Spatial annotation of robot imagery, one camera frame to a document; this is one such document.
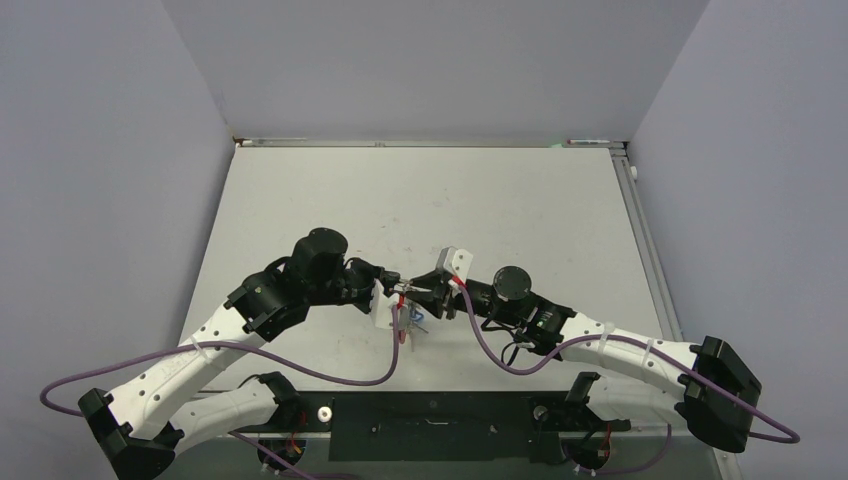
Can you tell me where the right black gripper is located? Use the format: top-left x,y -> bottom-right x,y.
406,270 -> 521,326

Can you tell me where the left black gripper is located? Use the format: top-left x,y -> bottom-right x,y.
306,257 -> 399,313

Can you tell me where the red handled metal key holder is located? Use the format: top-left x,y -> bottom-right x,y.
394,280 -> 424,333

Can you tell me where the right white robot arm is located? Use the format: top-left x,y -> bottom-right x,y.
396,266 -> 762,453

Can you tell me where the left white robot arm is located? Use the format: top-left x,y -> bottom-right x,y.
78,228 -> 400,479

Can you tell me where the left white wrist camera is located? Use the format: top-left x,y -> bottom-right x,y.
369,280 -> 401,330

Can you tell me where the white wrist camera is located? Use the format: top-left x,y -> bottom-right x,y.
436,246 -> 474,283
369,280 -> 401,330

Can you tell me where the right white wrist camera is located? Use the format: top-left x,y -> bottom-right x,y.
436,246 -> 474,283

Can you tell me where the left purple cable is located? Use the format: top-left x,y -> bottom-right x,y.
38,301 -> 404,419

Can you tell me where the purple cable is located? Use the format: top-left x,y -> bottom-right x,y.
451,278 -> 802,445
38,301 -> 404,419

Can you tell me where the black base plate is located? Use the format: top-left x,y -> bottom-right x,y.
247,391 -> 631,464

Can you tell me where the aluminium frame rail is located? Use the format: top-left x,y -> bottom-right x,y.
610,142 -> 683,341

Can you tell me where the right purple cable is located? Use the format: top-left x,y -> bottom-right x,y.
451,278 -> 802,445

